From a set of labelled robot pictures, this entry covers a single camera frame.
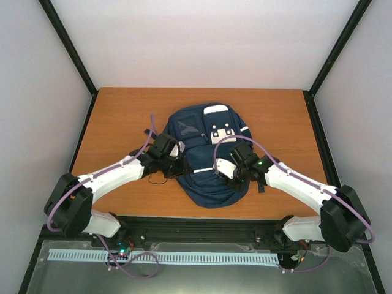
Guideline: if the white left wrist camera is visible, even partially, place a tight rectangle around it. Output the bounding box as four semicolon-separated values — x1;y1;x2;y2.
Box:
170;141;185;157

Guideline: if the black frame post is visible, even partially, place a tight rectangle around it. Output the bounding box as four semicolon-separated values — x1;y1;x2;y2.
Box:
38;0;99;96
308;0;373;95

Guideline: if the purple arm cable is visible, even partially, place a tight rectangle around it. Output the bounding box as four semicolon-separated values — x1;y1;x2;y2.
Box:
47;112;160;280
213;135;377;274

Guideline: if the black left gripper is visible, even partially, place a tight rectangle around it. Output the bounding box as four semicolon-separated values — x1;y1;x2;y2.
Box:
160;155;194;179

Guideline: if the black aluminium frame rail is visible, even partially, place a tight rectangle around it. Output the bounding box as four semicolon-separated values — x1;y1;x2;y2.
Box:
39;214;367;249

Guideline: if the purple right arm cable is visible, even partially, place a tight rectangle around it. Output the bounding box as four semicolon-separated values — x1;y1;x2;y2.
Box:
213;135;377;274

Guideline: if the light blue slotted cable duct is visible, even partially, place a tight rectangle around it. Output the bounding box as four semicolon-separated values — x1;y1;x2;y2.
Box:
47;249;279;267

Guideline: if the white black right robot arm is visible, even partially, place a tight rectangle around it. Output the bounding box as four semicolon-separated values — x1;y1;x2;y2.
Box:
216;143;371;252

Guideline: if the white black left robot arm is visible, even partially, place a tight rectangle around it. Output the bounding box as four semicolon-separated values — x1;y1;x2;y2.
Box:
44;133;192;247

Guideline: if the black left frame post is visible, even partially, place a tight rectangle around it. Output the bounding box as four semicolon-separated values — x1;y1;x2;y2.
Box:
38;0;99;96

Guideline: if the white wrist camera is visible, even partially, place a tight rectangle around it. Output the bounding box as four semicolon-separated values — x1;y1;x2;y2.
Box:
170;141;185;157
214;158;237;179

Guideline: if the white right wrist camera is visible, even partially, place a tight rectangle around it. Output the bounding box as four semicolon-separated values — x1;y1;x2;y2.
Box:
214;158;237;179

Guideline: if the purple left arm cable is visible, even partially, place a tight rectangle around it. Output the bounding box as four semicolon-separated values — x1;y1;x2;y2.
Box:
47;112;160;280

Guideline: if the navy blue student backpack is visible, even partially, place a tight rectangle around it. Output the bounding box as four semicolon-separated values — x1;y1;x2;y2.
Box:
162;102;253;209

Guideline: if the black right frame post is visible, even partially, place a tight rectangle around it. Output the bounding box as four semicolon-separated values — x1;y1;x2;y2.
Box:
308;0;373;95

